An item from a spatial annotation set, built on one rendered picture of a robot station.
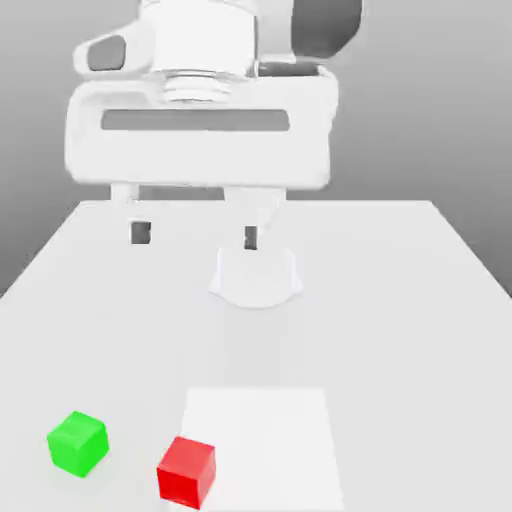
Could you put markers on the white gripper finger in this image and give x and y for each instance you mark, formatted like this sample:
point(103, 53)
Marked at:
point(250, 208)
point(140, 232)

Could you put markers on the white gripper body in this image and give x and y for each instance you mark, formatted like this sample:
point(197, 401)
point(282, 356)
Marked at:
point(200, 156)

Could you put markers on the small red cube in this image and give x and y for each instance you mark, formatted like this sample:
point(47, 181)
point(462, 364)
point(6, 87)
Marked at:
point(186, 474)

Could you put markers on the small green cube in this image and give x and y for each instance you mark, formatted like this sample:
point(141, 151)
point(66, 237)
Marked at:
point(78, 444)

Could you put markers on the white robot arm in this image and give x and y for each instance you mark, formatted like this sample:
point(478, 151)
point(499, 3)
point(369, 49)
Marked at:
point(204, 36)

